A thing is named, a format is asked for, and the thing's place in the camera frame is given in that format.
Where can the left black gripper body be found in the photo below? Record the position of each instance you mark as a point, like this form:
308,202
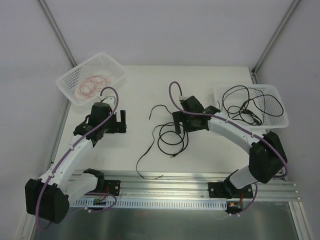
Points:
116,125

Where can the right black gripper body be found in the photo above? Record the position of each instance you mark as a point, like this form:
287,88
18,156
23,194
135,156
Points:
185,121

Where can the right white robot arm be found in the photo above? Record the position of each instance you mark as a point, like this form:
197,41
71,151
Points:
266,153

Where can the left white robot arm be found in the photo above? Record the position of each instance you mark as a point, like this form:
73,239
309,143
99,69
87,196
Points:
50,196

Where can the left white plastic basket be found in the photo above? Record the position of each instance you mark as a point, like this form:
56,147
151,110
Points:
82,84

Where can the white plastic basket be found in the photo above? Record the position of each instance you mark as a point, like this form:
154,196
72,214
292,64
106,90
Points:
82,84
258,106

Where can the right white plastic basket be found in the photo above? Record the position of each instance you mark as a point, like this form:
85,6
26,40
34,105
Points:
258,106

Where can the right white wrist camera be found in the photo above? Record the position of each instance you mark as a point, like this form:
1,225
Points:
182,98

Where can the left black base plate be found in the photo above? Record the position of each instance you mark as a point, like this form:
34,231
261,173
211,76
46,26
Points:
112,187

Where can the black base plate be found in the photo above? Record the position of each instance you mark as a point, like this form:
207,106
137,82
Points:
112,187
220,190

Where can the aluminium mounting rail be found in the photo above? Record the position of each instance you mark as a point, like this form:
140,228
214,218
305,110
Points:
192,186

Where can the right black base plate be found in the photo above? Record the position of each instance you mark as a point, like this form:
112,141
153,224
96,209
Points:
220,190

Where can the white slotted cable duct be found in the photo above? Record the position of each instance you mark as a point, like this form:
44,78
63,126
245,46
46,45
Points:
125,203

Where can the left aluminium frame post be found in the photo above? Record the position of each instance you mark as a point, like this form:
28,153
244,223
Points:
57,31

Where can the aluminium frame post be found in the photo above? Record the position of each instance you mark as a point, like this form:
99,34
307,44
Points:
57,31
276,34

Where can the right aluminium frame post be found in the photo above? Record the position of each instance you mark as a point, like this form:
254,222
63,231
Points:
276,34

